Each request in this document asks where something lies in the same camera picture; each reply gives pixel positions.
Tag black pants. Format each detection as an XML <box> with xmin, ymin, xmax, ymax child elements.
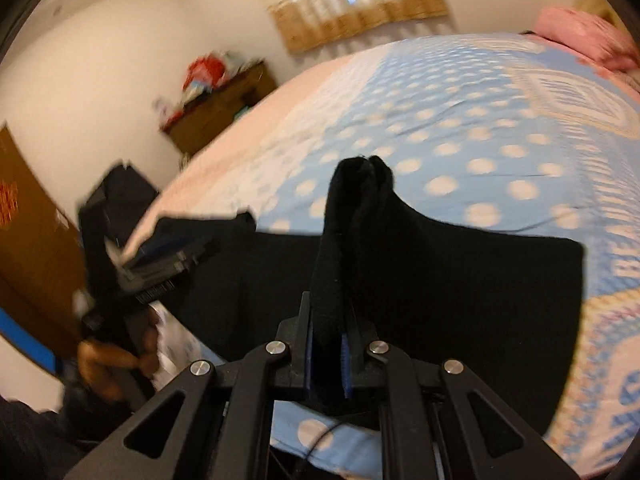
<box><xmin>155</xmin><ymin>155</ymin><xmax>586</xmax><ymax>433</ymax></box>

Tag beige patterned curtain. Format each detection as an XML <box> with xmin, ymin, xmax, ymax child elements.
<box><xmin>242</xmin><ymin>0</ymin><xmax>449</xmax><ymax>53</ymax></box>

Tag brown wooden desk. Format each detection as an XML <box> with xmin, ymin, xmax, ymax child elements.
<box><xmin>162</xmin><ymin>60</ymin><xmax>278</xmax><ymax>157</ymax></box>

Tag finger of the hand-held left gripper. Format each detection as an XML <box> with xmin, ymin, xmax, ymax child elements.
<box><xmin>119</xmin><ymin>234</ymin><xmax>220</xmax><ymax>287</ymax></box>

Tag blue strip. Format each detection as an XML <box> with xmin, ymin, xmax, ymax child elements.
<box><xmin>0</xmin><ymin>307</ymin><xmax>58</xmax><ymax>368</ymax></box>

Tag bed with polka dot sheet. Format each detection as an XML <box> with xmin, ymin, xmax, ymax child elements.
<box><xmin>120</xmin><ymin>32</ymin><xmax>640</xmax><ymax>478</ymax></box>

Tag person's dark clothing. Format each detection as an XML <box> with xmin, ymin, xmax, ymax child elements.
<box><xmin>0</xmin><ymin>395</ymin><xmax>101</xmax><ymax>480</ymax></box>

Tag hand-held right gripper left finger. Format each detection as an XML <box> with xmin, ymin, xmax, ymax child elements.
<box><xmin>62</xmin><ymin>290</ymin><xmax>314</xmax><ymax>480</ymax></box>

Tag red door decoration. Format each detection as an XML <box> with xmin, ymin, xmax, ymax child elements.
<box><xmin>0</xmin><ymin>180</ymin><xmax>22</xmax><ymax>229</ymax></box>

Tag person's left hand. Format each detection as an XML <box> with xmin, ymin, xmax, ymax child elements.
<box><xmin>77</xmin><ymin>309</ymin><xmax>162</xmax><ymax>404</ymax></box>

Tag brown wooden door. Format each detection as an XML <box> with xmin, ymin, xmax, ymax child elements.
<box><xmin>0</xmin><ymin>122</ymin><xmax>90</xmax><ymax>362</ymax></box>

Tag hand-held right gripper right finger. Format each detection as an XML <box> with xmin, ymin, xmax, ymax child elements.
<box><xmin>341</xmin><ymin>309</ymin><xmax>583</xmax><ymax>480</ymax></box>

